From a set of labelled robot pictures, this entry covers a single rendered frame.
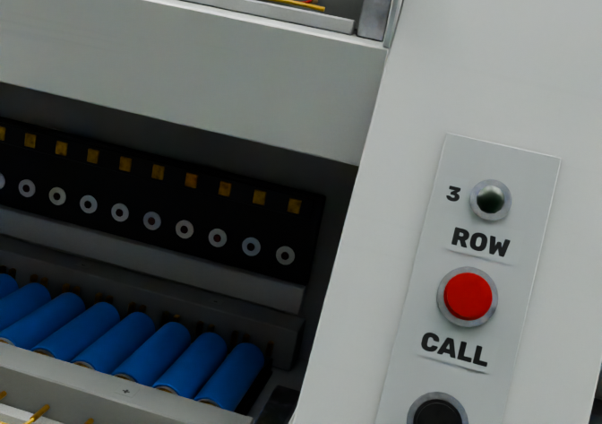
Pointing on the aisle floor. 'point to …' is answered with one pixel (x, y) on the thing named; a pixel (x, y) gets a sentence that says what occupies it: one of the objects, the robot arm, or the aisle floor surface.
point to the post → (471, 4)
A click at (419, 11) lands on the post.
